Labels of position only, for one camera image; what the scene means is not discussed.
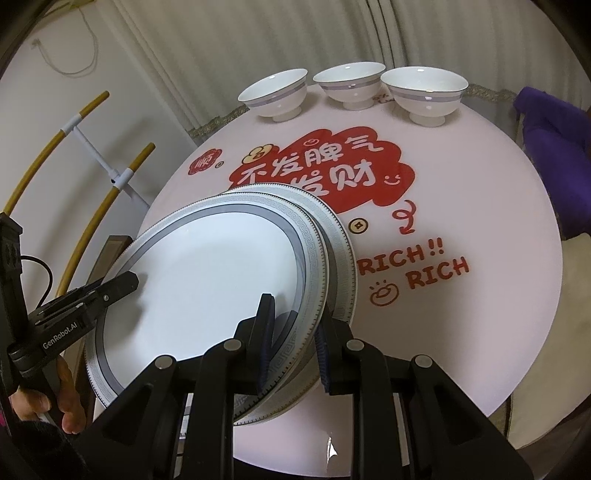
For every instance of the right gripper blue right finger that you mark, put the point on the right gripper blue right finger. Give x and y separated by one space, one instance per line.
339 356

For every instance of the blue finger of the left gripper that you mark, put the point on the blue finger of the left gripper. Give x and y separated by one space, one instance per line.
98 296

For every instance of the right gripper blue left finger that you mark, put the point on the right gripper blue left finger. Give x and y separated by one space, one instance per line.
252 362

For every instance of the grey-rimmed white plate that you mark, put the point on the grey-rimmed white plate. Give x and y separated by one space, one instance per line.
202 270
343 283

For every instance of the white bowl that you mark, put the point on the white bowl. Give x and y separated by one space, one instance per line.
428 94
277 97
354 85

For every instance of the person left hand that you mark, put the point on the person left hand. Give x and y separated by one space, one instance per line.
29 404

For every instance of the round pink table mat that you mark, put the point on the round pink table mat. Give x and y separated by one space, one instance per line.
458 252

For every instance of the beige cushion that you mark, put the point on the beige cushion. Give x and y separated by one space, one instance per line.
559 379

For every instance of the grey curtain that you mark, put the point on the grey curtain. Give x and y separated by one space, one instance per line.
199 55

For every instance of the purple cloth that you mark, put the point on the purple cloth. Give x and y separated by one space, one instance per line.
556 137

